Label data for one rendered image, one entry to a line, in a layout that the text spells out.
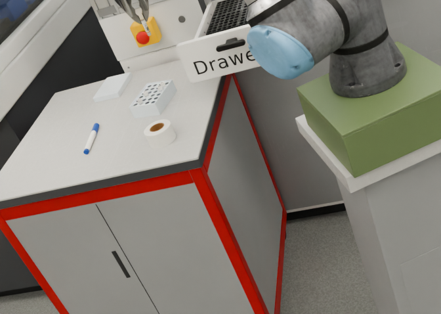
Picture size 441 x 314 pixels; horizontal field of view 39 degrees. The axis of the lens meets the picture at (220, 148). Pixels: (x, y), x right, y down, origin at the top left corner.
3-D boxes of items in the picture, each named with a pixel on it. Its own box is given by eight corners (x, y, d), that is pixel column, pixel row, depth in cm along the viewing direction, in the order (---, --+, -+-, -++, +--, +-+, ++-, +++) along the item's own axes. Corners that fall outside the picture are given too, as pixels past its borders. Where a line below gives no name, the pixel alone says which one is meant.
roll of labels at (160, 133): (150, 137, 157) (144, 124, 155) (176, 129, 156) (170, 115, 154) (149, 152, 151) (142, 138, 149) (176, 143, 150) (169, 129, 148)
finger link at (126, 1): (134, 32, 161) (121, -1, 157) (130, 26, 166) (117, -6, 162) (145, 27, 162) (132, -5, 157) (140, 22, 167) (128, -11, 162)
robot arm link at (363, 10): (401, 21, 117) (386, -47, 110) (352, 56, 112) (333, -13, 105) (355, 16, 126) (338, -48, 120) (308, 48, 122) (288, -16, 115)
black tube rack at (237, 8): (277, 39, 161) (270, 16, 158) (214, 55, 166) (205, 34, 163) (281, 6, 179) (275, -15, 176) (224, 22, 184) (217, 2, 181)
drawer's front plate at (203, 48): (298, 56, 152) (286, 16, 147) (190, 83, 161) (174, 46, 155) (298, 53, 154) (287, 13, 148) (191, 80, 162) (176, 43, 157)
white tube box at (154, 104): (160, 115, 165) (154, 103, 164) (134, 118, 169) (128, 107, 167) (176, 90, 175) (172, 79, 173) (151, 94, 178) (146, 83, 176)
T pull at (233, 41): (245, 44, 149) (244, 40, 148) (216, 52, 151) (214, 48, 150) (247, 39, 151) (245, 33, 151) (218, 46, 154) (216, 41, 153)
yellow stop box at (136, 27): (159, 43, 187) (149, 22, 184) (138, 49, 190) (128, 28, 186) (163, 36, 192) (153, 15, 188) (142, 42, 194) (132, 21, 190)
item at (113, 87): (119, 96, 185) (117, 92, 184) (94, 102, 188) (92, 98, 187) (132, 76, 195) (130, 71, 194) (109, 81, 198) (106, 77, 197)
